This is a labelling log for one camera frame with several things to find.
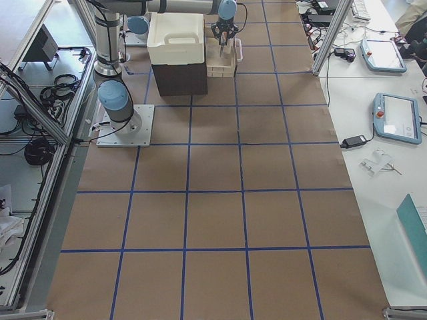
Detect aluminium side rail frame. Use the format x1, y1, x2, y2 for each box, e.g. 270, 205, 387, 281
1, 1, 96, 313

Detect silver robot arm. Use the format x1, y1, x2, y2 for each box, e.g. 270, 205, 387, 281
91, 1, 239, 137

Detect white drawer handle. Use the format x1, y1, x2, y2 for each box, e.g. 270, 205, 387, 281
234, 37, 244, 63

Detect aluminium frame post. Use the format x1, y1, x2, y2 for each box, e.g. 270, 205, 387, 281
312, 0, 352, 76

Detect coiled black cables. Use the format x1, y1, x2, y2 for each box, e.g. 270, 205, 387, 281
23, 138, 54, 167

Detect lower blue teach pendant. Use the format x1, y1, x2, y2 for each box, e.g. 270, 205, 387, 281
373, 93, 422, 145

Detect small black power adapter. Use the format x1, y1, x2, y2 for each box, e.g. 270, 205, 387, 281
340, 135, 368, 149

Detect blue teach pendant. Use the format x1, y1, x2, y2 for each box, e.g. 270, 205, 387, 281
373, 93, 422, 145
360, 39, 407, 73

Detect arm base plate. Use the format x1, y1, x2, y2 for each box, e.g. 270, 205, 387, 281
95, 104, 155, 147

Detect white foam tray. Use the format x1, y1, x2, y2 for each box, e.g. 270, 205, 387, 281
147, 13, 205, 65

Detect grey metal box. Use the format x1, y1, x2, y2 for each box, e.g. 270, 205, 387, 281
18, 24, 59, 71

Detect open wooden drawer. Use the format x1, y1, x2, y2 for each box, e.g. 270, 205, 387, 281
204, 27, 238, 78

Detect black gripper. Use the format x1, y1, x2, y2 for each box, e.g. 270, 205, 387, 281
215, 19, 234, 57

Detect upper blue teach pendant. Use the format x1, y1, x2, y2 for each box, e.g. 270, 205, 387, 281
360, 39, 407, 73

